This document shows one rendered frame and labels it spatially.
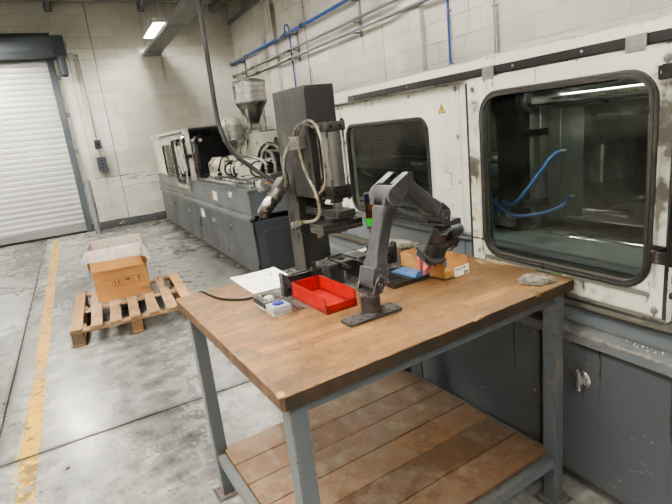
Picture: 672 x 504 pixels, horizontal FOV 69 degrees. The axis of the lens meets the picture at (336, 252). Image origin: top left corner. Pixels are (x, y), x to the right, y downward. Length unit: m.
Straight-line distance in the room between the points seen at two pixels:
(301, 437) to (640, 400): 1.15
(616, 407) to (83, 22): 10.53
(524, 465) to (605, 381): 0.42
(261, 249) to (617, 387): 3.76
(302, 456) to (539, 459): 1.09
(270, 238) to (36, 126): 6.66
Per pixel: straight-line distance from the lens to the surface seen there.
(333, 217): 1.87
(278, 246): 5.08
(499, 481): 2.00
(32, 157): 10.82
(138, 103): 10.99
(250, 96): 6.55
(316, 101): 1.92
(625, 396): 1.97
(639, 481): 2.11
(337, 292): 1.76
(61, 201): 10.84
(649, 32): 1.69
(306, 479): 1.37
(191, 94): 11.19
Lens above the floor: 1.49
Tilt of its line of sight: 14 degrees down
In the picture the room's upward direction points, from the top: 6 degrees counter-clockwise
